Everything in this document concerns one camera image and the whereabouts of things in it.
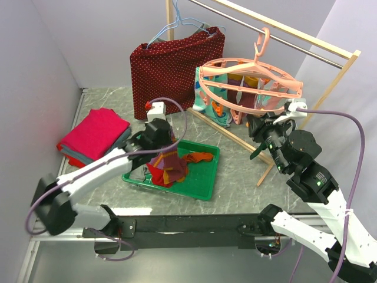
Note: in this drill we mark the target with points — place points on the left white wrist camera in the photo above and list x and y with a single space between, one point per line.
155 110

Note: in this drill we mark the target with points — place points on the dark red dotted garment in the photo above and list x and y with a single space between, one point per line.
168 68

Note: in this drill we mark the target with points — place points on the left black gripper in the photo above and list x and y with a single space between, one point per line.
168 140

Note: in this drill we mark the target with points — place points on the wooden clothes rack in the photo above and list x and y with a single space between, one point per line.
255 69

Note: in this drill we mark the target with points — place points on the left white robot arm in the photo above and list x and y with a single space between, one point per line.
56 200

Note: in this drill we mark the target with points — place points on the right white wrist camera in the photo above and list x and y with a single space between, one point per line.
292 110

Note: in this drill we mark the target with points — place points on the blue wire hanger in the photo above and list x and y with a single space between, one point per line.
175 20

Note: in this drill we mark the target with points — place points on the orange sock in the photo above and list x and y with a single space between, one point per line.
196 157

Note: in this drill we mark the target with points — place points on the black base crossbar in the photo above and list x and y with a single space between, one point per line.
193 231

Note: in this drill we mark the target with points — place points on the green plastic tray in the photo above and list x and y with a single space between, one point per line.
199 183

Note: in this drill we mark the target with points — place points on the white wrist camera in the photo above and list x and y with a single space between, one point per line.
292 110
155 110

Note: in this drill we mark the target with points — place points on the teal patterned hanging sock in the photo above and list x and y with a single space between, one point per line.
206 105

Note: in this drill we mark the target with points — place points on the folded pink cloth stack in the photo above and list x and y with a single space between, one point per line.
98 133

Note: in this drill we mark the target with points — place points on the grey white sock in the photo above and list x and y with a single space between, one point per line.
140 174

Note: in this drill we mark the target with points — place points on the maroon purple hanging sock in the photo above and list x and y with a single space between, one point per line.
238 97

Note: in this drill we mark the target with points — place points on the maroon yellow striped sock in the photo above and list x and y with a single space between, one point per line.
170 161

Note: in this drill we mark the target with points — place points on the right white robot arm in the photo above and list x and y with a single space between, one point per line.
349 249

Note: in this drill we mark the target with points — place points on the pink round clip hanger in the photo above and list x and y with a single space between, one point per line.
227 89

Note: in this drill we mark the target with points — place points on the red sock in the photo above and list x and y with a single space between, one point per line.
159 176

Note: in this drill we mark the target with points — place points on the aluminium frame rail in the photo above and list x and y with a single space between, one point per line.
29 262

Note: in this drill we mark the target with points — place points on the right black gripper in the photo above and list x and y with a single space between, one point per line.
257 124

